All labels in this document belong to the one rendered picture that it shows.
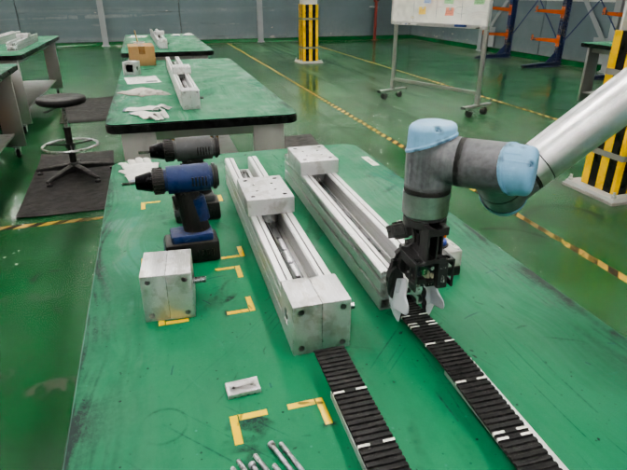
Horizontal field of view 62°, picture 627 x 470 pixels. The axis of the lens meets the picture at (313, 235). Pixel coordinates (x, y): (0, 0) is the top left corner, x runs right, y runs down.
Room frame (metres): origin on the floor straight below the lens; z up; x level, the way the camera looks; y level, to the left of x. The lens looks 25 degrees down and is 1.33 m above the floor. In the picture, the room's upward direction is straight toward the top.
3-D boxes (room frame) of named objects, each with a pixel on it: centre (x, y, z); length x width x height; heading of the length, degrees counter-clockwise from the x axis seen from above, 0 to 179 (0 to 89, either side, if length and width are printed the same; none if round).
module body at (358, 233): (1.24, -0.06, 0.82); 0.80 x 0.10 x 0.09; 16
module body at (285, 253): (1.19, 0.12, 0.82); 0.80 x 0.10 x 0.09; 16
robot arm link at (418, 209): (0.79, -0.19, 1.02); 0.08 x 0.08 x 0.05
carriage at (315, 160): (1.48, 0.00, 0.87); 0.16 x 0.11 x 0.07; 16
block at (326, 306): (0.77, -0.01, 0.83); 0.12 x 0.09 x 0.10; 106
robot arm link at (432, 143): (0.79, -0.19, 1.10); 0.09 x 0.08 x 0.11; 61
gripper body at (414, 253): (0.79, -0.19, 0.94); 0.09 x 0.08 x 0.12; 16
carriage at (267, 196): (1.19, 0.12, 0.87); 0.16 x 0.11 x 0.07; 16
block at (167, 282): (0.86, 0.26, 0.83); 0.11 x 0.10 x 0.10; 102
